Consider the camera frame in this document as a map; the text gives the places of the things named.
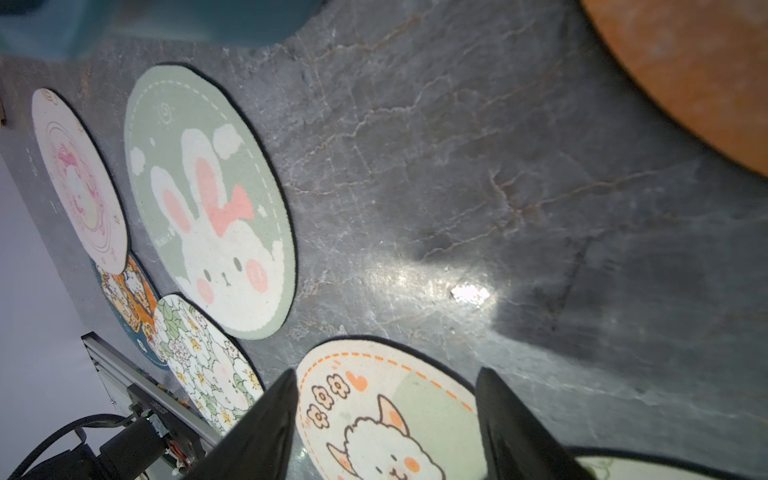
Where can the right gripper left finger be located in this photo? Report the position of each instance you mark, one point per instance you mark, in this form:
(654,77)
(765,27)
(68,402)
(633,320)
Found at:
(259,445)

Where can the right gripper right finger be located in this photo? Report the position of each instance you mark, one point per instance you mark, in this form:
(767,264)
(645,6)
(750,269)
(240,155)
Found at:
(516,444)

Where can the teal plastic storage box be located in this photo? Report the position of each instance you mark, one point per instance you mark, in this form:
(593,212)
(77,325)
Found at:
(68,29)

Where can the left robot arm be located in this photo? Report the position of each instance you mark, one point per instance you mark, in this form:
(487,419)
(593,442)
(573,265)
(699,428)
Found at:
(125,456)

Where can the white flower green coaster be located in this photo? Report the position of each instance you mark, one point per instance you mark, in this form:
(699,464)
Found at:
(214,373)

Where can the butterfly cream coaster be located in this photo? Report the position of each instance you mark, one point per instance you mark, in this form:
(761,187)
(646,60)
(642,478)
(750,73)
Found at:
(608,463)

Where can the alpaca cream coaster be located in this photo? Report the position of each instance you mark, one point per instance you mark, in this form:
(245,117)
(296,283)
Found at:
(369,410)

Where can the blue orange toast coaster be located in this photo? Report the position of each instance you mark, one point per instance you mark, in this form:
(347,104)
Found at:
(133,299)

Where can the green bunny coaster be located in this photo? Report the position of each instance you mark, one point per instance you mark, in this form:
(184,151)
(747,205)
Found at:
(210,201)

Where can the pink swirl coaster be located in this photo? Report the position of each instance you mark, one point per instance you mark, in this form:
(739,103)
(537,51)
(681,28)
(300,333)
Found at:
(81,181)

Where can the orange round coaster near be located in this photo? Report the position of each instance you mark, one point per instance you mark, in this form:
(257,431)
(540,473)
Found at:
(703,62)

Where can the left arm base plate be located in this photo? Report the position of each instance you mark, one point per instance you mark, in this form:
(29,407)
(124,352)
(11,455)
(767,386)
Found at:
(187,437)

